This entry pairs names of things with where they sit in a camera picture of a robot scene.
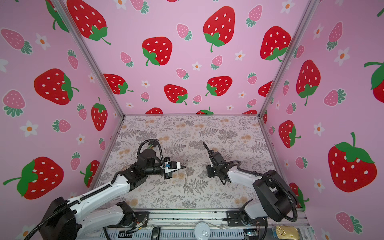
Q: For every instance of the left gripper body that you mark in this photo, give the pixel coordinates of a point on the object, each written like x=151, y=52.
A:
x=168, y=176

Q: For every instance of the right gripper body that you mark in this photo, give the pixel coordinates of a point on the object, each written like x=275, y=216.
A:
x=211, y=170

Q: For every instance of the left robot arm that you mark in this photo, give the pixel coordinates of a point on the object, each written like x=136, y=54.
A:
x=70, y=219

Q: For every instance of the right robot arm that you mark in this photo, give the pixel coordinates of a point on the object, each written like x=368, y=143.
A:
x=276, y=200

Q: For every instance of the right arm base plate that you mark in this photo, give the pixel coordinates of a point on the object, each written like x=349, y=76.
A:
x=240, y=219

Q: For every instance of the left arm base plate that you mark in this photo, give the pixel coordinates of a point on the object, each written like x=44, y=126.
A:
x=133, y=220

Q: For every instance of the aluminium front rail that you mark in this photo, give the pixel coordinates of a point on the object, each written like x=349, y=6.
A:
x=179, y=224

